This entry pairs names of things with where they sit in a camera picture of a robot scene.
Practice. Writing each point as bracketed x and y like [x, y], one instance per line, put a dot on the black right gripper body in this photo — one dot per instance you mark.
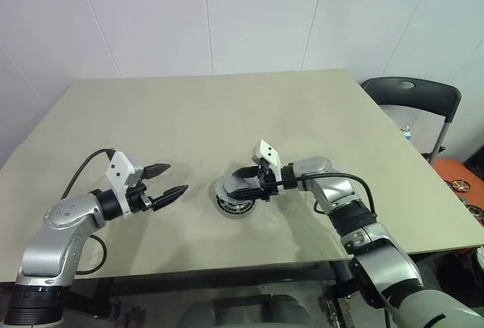
[270, 180]

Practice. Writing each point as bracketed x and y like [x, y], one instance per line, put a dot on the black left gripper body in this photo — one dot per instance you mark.
[138, 199]

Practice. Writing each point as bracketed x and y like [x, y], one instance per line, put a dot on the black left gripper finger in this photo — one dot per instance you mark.
[155, 170]
[170, 196]

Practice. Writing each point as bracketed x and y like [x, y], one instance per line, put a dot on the grey motor lid with circuit board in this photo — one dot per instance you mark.
[236, 183]

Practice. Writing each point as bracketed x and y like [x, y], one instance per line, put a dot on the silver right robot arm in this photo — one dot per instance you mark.
[378, 267]

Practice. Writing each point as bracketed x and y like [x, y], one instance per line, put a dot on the grey motor housing with copper windings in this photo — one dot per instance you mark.
[234, 212]

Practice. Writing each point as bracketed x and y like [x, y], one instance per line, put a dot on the small spoked wheel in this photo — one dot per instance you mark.
[476, 211]
[458, 184]

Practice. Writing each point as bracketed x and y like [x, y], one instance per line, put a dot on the small blue-labelled bottle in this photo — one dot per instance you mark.
[407, 132]

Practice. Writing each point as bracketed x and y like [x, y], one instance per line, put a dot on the black folding chair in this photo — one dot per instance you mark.
[416, 93]

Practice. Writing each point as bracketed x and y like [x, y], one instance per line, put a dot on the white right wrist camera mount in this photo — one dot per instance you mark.
[268, 150]

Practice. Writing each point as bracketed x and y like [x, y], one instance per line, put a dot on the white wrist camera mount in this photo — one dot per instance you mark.
[119, 165]
[268, 150]

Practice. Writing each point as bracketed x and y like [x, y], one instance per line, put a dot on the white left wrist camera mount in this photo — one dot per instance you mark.
[119, 165]

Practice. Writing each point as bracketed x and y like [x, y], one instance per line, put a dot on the black table frame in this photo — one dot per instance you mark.
[189, 280]

